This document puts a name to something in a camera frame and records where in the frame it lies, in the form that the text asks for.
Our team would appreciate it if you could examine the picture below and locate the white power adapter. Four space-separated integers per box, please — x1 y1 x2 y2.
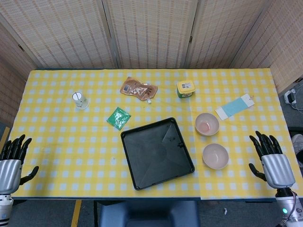
284 89 298 105

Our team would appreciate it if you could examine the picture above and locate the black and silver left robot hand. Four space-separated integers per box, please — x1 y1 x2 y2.
0 134 40 195

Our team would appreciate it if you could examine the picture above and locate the green tub with yellow lid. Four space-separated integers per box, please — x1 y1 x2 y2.
176 80 197 99

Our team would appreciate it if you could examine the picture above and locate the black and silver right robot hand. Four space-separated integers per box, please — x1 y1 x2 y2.
248 130 296 190

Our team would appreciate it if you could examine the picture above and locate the yellow white checked tablecloth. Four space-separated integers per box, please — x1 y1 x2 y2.
9 68 296 201

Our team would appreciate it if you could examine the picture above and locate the beige bowl with pink stain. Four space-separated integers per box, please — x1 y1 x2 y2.
195 113 220 136

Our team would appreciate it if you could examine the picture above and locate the brown spouted sauce pouch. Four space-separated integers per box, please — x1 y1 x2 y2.
120 77 159 104

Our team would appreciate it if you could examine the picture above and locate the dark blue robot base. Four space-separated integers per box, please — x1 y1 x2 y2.
98 201 199 227

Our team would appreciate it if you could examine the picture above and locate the black square plastic tray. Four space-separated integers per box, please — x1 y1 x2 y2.
120 117 196 191

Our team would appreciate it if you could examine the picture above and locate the grey sneaker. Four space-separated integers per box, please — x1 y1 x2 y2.
291 134 303 166

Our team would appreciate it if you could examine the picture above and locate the white and blue card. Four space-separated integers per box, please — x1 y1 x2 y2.
214 94 255 121

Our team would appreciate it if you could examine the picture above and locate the plain beige bowl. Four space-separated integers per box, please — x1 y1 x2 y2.
202 143 229 170

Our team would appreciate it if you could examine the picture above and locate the woven folding screen panel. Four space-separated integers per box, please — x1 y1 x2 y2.
0 11 45 126
182 0 272 69
0 0 121 70
231 0 303 95
101 0 199 70

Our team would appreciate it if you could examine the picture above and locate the green tea packet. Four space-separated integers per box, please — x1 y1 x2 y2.
106 106 132 131

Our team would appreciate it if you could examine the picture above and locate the white paper cup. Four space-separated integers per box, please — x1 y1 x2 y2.
71 91 90 110

